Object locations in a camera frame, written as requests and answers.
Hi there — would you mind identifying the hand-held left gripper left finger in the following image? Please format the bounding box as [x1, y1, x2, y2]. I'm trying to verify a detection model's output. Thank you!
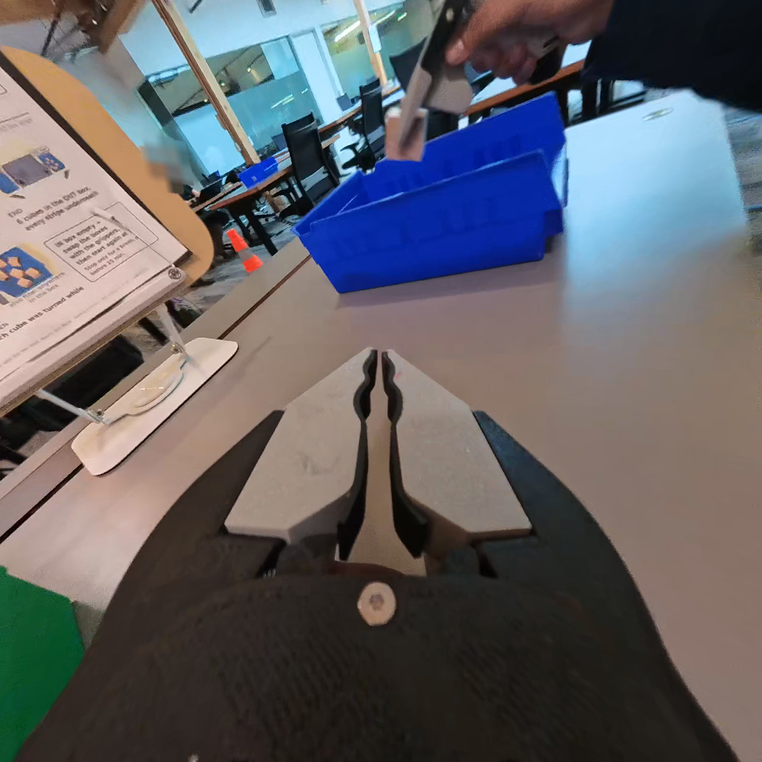
[225, 348, 379, 562]

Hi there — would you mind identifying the blue-striped wooden cube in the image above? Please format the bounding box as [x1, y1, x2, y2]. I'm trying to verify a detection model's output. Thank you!
[385, 107, 430, 163]

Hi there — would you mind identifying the instruction sheet on stand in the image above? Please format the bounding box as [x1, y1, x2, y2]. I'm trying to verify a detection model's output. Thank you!
[0, 46, 239, 477]

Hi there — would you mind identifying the person's right hand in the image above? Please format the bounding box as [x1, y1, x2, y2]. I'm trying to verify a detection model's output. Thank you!
[445, 0, 618, 85]

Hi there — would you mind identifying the orange traffic cone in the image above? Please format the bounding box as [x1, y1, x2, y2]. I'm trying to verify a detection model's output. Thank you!
[225, 229, 264, 275]

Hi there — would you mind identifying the blue plastic bin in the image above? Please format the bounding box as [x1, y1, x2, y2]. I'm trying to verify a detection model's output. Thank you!
[293, 90, 568, 295]

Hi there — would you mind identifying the white table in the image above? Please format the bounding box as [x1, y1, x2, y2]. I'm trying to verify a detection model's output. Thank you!
[562, 89, 751, 239]

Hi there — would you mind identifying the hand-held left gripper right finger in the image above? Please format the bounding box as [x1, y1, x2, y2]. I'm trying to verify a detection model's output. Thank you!
[381, 349, 533, 575]

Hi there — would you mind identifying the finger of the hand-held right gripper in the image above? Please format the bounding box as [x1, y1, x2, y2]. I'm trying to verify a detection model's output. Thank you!
[396, 0, 475, 154]

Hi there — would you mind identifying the printed instruction sheet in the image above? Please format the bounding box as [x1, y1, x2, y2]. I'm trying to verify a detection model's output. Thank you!
[0, 65, 191, 383]

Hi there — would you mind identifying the small blue storage bin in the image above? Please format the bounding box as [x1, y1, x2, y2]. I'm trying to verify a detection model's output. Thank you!
[238, 157, 280, 187]

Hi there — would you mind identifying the green plastic bin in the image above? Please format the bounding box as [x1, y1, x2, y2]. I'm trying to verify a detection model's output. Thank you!
[0, 566, 86, 762]

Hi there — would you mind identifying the wooden office desk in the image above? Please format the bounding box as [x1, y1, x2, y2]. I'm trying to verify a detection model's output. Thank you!
[190, 134, 341, 258]

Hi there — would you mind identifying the person's right forearm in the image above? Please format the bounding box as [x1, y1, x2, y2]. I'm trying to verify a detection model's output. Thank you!
[580, 0, 762, 112]

